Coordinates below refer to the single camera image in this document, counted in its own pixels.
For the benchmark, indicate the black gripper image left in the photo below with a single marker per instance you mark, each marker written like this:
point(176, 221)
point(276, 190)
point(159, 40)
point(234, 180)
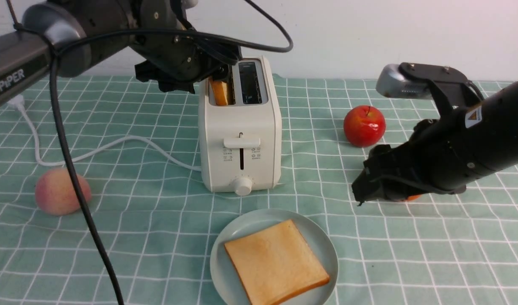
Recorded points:
point(177, 62)

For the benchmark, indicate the toasted bread slice slot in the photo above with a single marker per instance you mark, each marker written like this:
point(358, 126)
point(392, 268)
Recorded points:
point(221, 92)
point(276, 264)

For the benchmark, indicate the green checkered tablecloth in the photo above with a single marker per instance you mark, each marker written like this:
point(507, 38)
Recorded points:
point(158, 222)

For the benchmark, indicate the black cable image left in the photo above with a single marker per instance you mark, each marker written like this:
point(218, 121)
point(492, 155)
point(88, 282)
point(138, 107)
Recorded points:
point(53, 74)

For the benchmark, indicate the pink peach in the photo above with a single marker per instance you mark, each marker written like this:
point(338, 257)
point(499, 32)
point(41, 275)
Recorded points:
point(55, 194)

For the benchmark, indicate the light green round plate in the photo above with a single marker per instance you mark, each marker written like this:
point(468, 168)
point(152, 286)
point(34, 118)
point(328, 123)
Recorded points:
point(224, 275)

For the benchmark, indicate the orange persimmon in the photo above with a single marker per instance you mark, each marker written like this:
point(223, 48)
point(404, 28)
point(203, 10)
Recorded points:
point(412, 198)

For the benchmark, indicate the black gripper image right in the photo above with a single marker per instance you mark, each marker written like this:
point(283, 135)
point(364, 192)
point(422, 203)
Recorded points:
point(393, 173)

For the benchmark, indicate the white two-slot toaster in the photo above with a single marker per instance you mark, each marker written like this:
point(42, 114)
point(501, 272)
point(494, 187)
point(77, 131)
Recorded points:
point(240, 142)

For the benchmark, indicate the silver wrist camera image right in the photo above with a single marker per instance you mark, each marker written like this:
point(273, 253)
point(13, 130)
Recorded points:
point(393, 84)

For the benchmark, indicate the red apple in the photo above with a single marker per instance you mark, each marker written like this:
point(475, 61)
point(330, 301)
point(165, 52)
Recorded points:
point(364, 126)

